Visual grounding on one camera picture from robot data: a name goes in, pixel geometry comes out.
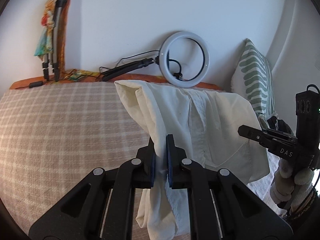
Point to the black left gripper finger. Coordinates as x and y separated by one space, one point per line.
139 172
183 173

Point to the black left gripper jaws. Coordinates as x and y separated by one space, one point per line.
265 137

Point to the cream white cloth garment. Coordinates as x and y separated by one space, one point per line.
205 124

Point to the white gloved right hand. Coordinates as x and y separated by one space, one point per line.
288 187

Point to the green white striped pillow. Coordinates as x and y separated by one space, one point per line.
253 81

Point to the pink checkered bed cover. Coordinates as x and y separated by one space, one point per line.
61 148

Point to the grey black folded tripod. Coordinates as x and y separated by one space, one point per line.
59 5

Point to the colourful orange hanging cloth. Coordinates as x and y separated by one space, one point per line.
51 45

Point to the black ring light arm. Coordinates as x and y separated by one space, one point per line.
123 69

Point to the white ring light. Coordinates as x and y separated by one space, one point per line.
184 59

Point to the black cable adapter box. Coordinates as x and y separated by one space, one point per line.
35 84

